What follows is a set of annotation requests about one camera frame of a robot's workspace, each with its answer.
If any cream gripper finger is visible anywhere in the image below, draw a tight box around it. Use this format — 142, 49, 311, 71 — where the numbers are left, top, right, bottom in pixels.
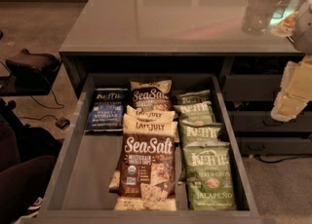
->
281, 56, 312, 101
270, 92, 307, 122

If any blue Kettle chip bag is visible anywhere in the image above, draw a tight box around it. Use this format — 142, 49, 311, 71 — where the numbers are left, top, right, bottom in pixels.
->
85, 88, 128, 131

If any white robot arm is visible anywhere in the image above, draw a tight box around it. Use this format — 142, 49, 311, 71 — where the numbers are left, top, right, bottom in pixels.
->
271, 0, 312, 122

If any rear green Kettle chip bag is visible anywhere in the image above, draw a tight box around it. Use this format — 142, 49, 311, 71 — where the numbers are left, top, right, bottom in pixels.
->
176, 90, 211, 105

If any green kettle chip bag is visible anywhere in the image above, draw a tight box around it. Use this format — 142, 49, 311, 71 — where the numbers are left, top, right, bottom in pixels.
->
176, 90, 211, 105
179, 124, 222, 147
174, 101, 215, 126

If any front green jalapeno chip bag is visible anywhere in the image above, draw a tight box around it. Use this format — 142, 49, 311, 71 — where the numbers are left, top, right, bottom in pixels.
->
183, 141, 236, 210

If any middle Late July chip bag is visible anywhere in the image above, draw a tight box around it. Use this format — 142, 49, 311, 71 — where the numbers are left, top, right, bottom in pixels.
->
127, 105, 175, 122

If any rear brown Sea Salt bag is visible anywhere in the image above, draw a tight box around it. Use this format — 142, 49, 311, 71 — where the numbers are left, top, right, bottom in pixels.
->
131, 80, 173, 111

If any brown sea salt bag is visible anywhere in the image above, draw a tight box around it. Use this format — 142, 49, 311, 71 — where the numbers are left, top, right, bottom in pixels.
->
114, 114, 177, 211
131, 80, 173, 111

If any front brown Sea Salt bag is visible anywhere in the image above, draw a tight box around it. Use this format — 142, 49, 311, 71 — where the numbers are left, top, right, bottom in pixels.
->
114, 114, 177, 211

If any grey counter cabinet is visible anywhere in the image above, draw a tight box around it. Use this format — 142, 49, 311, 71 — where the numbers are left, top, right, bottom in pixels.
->
59, 0, 305, 93

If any open grey top drawer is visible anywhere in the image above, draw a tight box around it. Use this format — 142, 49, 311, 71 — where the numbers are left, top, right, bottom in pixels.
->
22, 74, 264, 224

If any small black power adapter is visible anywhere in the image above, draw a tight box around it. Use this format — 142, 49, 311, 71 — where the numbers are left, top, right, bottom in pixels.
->
56, 117, 70, 130

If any black device on side table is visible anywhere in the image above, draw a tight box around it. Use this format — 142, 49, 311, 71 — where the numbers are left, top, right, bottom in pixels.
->
6, 49, 60, 88

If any person's dark trouser leg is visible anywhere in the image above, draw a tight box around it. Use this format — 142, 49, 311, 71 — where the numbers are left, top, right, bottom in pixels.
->
0, 123, 56, 224

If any black white sneaker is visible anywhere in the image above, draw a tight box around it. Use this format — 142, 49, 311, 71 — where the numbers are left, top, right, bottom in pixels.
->
11, 197, 43, 224

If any black cable on floor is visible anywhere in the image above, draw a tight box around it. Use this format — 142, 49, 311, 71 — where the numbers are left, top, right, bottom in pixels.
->
18, 75, 66, 123

